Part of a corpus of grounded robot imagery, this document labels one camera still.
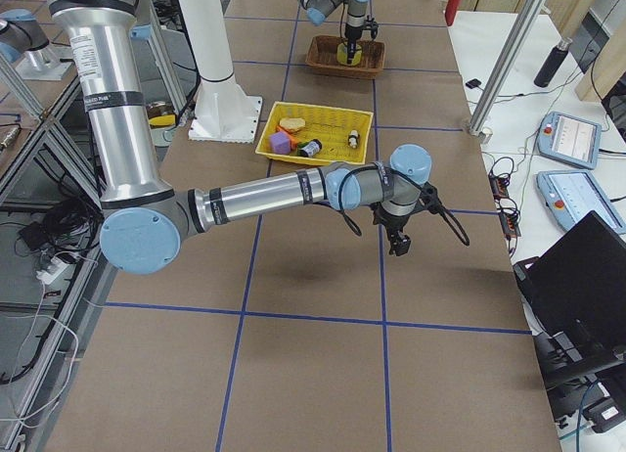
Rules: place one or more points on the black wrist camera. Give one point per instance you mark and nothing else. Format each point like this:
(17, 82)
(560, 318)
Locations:
(399, 243)

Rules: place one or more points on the panda figurine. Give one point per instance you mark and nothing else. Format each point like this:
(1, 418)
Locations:
(353, 139)

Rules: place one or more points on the brown wicker basket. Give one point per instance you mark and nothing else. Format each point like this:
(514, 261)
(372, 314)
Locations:
(326, 51)

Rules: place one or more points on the toy bread croissant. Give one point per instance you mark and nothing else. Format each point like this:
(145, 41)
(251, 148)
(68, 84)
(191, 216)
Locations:
(292, 124)

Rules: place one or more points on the small black puck device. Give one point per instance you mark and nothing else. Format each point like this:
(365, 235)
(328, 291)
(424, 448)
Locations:
(473, 83)

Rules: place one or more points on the orange toy carrot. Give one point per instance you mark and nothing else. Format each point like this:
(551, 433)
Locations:
(293, 140)

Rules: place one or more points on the red cylinder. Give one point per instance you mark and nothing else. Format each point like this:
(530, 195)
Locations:
(451, 10)

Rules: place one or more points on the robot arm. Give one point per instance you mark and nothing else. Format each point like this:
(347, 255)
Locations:
(318, 11)
(146, 220)

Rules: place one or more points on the aluminium frame post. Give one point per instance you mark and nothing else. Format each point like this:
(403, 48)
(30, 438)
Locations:
(521, 28)

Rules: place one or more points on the clear tape roll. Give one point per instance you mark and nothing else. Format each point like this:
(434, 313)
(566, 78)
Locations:
(349, 55)

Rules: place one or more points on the teach pendant tablet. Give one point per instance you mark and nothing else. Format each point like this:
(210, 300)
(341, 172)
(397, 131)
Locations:
(571, 195)
(569, 139)

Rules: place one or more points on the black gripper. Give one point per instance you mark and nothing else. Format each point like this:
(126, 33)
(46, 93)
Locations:
(351, 35)
(395, 225)

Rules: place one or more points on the black laptop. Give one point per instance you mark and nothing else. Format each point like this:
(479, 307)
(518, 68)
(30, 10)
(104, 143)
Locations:
(576, 289)

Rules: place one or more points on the yellow woven basket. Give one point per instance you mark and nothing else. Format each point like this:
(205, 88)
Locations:
(330, 125)

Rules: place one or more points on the small black-capped bottle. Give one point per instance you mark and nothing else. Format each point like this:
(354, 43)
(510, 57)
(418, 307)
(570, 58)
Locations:
(309, 149)

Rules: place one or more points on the near teach pendant tablet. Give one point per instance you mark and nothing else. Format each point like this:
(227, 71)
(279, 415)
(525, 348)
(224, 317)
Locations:
(571, 195)

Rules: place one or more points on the purple foam cube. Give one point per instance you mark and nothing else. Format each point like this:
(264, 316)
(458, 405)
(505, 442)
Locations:
(280, 143)

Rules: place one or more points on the black water bottle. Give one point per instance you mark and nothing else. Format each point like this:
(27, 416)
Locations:
(552, 63)

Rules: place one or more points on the far teach pendant tablet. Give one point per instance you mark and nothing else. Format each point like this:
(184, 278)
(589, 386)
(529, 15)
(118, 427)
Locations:
(569, 139)

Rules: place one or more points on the steel bowl with corn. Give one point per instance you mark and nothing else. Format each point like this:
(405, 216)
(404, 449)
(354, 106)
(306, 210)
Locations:
(162, 122)

